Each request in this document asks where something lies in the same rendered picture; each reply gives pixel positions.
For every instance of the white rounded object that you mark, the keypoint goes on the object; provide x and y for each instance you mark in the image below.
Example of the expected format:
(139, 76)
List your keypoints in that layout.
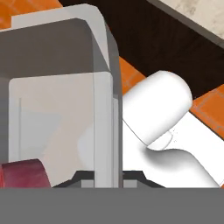
(157, 108)

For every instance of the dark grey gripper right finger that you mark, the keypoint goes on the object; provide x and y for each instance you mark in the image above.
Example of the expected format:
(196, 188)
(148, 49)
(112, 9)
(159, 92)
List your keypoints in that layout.
(137, 176)

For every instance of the clear plastic meat container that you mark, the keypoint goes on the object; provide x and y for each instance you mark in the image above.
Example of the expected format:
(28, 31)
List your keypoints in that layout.
(58, 87)

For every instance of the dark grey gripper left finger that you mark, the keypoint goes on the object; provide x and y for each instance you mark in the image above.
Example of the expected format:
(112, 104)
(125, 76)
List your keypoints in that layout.
(78, 176)

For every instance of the dark red steak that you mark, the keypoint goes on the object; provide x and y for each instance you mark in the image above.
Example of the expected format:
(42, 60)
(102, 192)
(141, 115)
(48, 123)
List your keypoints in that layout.
(24, 175)

